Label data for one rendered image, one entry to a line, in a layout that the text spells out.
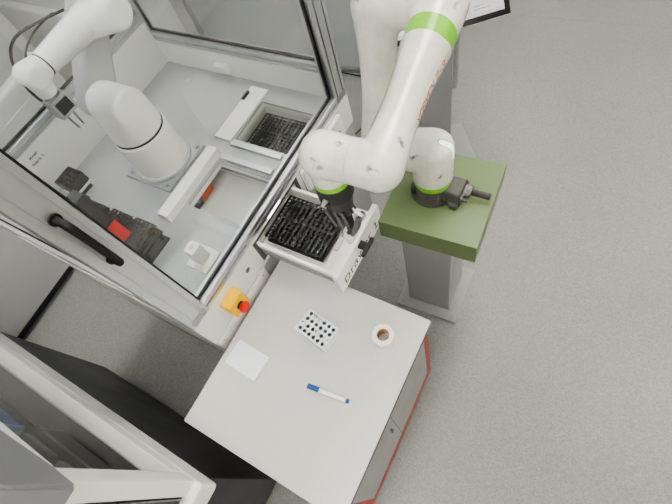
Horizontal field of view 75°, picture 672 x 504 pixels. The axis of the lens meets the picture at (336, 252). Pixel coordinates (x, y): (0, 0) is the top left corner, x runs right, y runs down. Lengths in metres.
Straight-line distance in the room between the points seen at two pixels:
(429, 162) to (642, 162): 1.72
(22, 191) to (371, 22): 0.82
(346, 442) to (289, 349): 0.34
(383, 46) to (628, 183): 1.83
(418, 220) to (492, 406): 1.01
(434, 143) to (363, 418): 0.82
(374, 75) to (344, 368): 0.86
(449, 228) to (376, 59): 0.56
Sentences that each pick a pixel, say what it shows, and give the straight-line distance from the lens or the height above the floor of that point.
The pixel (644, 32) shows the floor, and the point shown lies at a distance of 3.57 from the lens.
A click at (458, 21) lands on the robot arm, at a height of 1.45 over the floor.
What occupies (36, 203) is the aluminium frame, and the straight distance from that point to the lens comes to 0.95.
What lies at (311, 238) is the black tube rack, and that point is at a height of 0.87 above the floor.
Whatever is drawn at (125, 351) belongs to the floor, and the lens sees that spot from 2.74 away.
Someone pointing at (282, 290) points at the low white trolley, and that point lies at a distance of 1.54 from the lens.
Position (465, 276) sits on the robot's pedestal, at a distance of 2.29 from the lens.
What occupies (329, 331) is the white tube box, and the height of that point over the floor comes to 0.80.
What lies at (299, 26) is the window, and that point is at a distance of 1.46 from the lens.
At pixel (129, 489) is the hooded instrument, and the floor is 1.17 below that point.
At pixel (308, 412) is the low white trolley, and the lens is 1.40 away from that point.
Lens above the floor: 2.10
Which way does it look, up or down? 60 degrees down
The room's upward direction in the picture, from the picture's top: 24 degrees counter-clockwise
